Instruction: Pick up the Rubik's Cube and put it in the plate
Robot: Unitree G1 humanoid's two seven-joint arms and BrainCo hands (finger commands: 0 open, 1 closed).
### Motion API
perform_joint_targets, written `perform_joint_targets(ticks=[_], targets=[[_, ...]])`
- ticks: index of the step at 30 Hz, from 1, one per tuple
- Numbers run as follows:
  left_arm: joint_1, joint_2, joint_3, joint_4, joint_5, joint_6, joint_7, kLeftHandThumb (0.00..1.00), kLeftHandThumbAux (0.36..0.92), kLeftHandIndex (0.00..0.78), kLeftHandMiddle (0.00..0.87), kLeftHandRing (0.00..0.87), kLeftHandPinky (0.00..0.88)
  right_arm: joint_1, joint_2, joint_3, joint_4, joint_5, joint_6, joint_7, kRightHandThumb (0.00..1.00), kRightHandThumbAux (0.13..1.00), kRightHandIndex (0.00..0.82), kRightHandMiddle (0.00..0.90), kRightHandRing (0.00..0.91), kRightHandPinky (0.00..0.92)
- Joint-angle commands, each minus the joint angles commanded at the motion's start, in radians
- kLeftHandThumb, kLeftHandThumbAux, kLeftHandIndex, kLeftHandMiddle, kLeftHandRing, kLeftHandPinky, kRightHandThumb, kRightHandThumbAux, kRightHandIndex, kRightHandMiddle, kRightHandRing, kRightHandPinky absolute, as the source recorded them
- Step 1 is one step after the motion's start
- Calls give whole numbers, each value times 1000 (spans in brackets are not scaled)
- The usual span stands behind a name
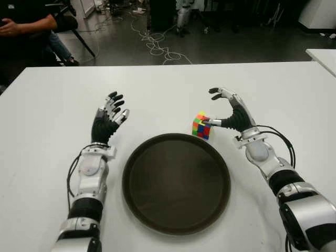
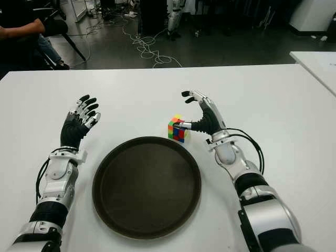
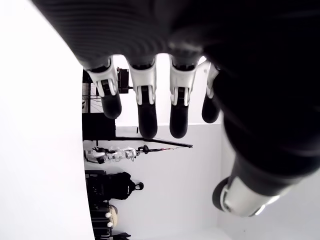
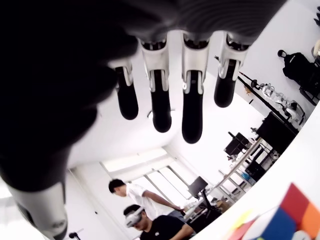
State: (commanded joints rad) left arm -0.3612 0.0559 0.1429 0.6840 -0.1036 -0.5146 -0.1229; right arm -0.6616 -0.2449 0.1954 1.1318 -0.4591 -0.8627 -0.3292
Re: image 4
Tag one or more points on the standing person in white shirt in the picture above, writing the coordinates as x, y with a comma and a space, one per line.
140, 197

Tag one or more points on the seated person in black shirt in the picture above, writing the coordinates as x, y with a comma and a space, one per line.
162, 228

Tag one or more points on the black computer monitor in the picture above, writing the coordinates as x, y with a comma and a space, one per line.
197, 186

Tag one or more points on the multicoloured Rubik's cube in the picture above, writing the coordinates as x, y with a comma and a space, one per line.
300, 203

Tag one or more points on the large black equipment case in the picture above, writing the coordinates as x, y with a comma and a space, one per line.
276, 131

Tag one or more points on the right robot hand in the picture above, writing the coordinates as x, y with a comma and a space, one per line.
50, 62

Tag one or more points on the black hanging backpack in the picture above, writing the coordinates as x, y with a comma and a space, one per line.
298, 66

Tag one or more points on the grey metal shelf rack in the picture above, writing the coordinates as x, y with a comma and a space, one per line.
241, 166

